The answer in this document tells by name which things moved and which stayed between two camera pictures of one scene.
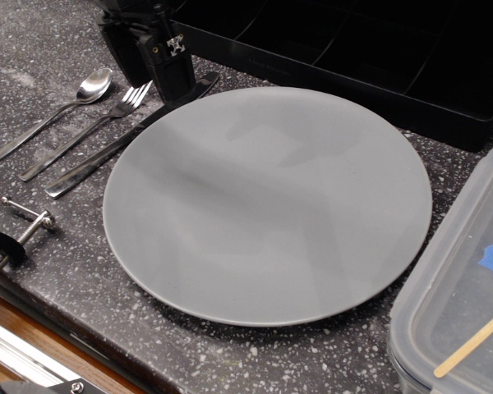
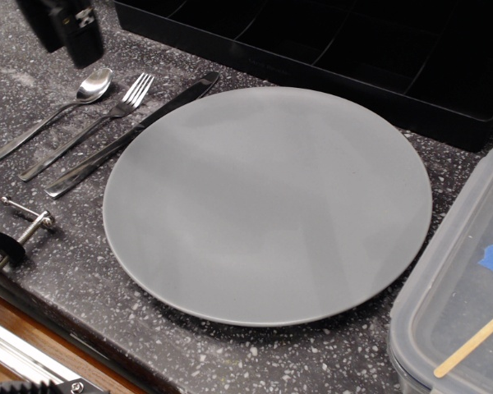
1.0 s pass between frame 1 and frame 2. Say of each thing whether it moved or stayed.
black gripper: moved
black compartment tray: stayed
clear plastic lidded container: stayed
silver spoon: stayed
